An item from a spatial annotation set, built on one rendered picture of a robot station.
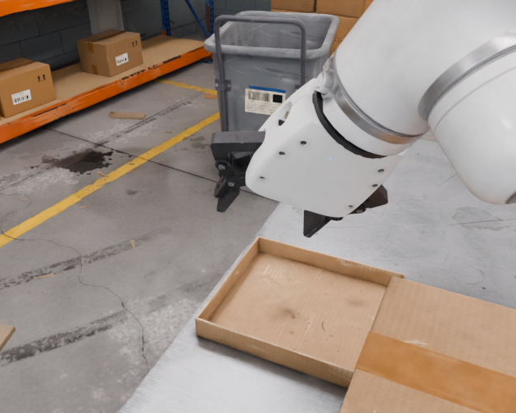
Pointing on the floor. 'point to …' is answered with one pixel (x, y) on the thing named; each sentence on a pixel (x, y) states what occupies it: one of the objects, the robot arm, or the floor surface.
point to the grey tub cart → (265, 61)
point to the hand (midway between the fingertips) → (269, 207)
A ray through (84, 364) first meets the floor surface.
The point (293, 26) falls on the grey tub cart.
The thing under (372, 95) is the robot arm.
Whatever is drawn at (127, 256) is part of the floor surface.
